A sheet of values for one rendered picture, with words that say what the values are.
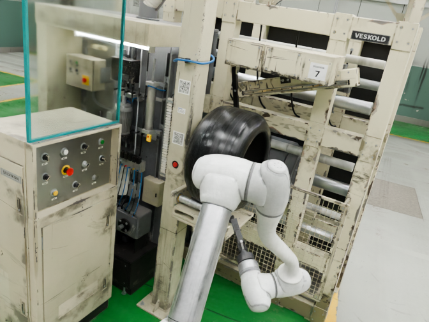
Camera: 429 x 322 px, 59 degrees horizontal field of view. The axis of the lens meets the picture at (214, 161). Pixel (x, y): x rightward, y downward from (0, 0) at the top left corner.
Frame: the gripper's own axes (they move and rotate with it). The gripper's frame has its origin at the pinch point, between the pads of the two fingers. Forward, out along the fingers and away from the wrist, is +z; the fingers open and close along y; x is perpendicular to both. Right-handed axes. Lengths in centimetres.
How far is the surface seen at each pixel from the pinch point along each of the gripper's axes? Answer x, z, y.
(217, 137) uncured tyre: 2.0, 34.6, -26.0
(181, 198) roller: -23.4, 35.4, 14.2
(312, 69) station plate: 58, 54, -37
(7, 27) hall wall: -426, 1015, 304
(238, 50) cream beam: 27, 84, -40
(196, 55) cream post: 2, 73, -49
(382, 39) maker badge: 101, 65, -39
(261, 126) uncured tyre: 26, 42, -19
